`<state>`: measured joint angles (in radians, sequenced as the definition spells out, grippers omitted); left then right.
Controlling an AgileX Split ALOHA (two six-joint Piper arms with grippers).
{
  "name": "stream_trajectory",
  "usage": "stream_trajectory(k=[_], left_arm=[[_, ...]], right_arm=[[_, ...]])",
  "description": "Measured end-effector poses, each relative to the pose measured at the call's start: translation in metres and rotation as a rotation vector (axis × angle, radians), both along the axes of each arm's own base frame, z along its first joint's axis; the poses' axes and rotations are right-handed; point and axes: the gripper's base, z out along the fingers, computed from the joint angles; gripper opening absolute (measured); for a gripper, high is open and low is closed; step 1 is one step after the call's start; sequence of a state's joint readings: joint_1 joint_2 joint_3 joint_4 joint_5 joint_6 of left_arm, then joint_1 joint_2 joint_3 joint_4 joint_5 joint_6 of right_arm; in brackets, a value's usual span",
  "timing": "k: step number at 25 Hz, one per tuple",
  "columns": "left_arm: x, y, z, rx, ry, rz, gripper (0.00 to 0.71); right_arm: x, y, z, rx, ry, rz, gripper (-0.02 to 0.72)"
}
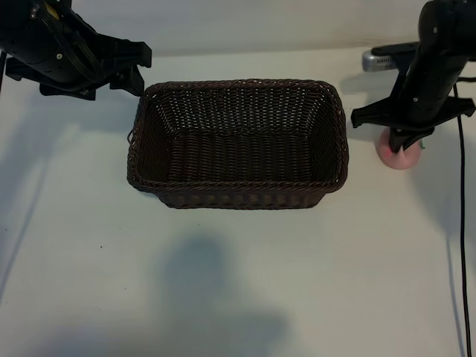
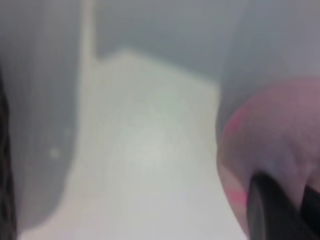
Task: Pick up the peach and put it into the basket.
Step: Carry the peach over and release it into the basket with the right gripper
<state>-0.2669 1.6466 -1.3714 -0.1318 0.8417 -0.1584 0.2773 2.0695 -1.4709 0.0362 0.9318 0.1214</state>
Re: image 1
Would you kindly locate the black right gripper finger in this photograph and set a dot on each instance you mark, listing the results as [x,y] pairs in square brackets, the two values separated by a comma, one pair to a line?
[396,141]
[410,140]

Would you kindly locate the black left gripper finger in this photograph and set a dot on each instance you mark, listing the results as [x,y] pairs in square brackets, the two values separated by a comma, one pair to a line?
[143,56]
[130,82]

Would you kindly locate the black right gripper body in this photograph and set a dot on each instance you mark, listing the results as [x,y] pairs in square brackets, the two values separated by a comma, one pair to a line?
[424,93]

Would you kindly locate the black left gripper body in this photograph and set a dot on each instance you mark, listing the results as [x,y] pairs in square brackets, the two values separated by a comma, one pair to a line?
[44,48]

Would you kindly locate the pink peach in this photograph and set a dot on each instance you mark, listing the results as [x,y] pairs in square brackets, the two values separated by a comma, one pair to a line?
[398,161]

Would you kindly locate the dark brown wicker basket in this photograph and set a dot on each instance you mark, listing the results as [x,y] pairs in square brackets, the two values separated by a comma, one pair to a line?
[241,160]

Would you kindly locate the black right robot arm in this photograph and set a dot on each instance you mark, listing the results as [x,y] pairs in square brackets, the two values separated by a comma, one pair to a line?
[446,22]

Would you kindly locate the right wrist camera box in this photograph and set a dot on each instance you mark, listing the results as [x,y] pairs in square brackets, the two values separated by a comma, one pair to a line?
[377,61]

